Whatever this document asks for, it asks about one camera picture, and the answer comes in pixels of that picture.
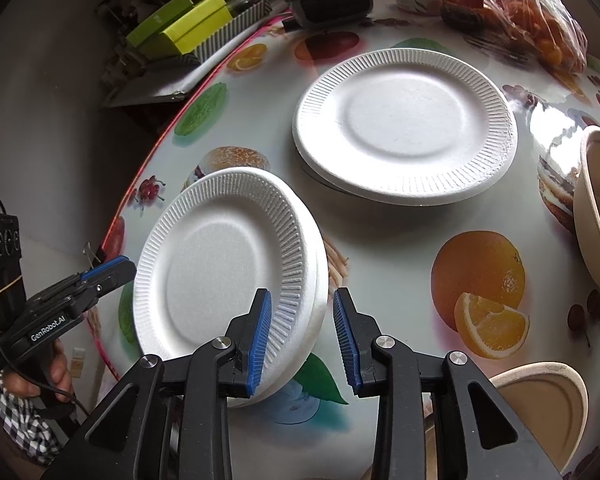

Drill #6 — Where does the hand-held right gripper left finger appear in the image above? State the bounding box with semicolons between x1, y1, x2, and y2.
42;287;273;480

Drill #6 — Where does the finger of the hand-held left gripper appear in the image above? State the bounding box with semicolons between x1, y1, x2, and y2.
77;255;137;292

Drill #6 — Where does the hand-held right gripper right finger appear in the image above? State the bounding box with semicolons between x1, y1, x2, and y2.
331;286;563;480

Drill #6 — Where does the white foam plate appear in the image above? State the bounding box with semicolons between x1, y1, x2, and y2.
140;180;329;408
294;110;518;207
292;49;518;196
132;167;326;361

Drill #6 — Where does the person's left forearm checkered sleeve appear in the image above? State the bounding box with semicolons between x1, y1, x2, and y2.
0;360;68;466

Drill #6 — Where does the person's left hand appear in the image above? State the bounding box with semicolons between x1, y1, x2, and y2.
47;337;76;403

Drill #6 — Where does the dark grey flat tray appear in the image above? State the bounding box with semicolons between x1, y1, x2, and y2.
102;55;201;108

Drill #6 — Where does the green box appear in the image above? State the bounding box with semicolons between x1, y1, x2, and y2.
161;0;233;56
125;0;196;58

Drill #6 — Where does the grey corrugated box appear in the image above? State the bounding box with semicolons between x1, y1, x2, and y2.
194;1;273;63

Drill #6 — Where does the plastic bag of oranges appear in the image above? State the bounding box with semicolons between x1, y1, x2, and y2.
480;0;588;73

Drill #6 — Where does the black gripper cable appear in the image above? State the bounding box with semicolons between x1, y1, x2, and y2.
30;380;91;418

